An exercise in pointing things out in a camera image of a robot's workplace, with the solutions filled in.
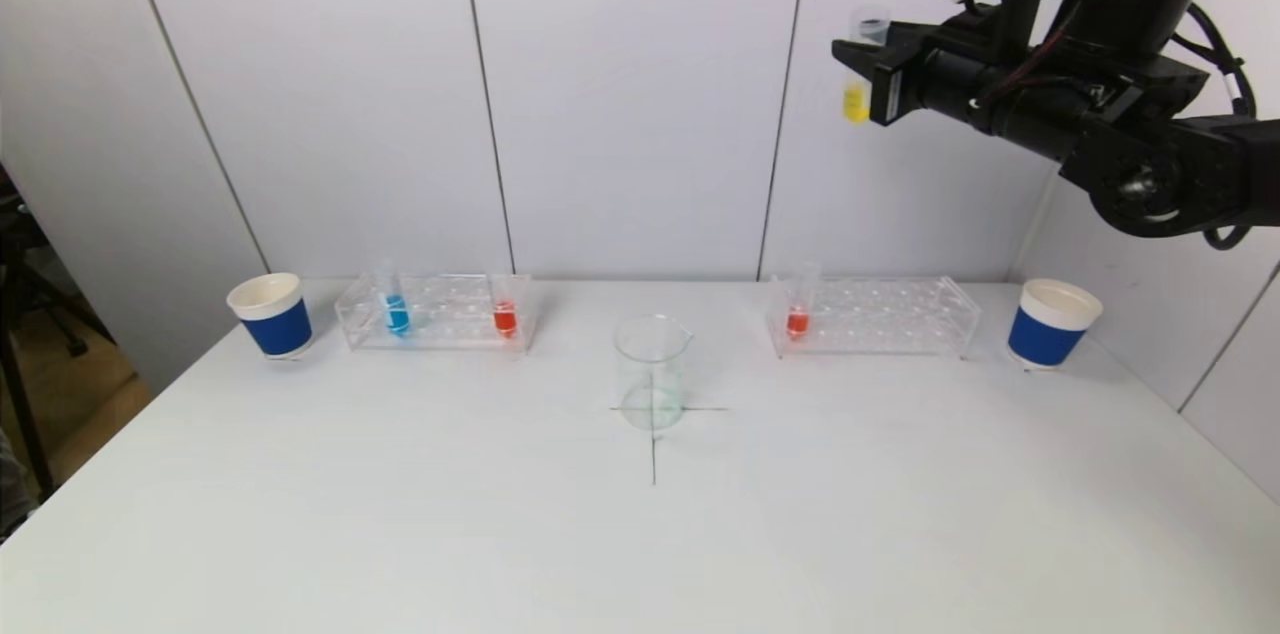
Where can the test tube with yellow pigment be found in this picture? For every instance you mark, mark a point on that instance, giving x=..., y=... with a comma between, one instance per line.
x=855, y=102

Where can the clear glass beaker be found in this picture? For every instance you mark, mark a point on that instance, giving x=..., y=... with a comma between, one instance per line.
x=652, y=394

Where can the blue and white paper cup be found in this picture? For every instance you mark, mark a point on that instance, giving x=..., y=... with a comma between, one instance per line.
x=1045, y=334
x=275, y=324

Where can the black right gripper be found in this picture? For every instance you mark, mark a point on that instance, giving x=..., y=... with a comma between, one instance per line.
x=886, y=92

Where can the black and silver right robot arm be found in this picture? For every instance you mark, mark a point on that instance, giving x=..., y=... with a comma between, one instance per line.
x=1140, y=154

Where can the test tube with blue pigment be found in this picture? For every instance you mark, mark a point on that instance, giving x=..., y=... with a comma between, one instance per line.
x=397, y=316

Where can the black tripod stand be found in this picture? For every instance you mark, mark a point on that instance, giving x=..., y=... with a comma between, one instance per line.
x=25, y=414

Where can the clear acrylic test tube rack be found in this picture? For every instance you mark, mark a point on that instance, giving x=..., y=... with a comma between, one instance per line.
x=880, y=324
x=450, y=329

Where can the test tube with red pigment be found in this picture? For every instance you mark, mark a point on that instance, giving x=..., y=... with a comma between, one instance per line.
x=797, y=322
x=505, y=319

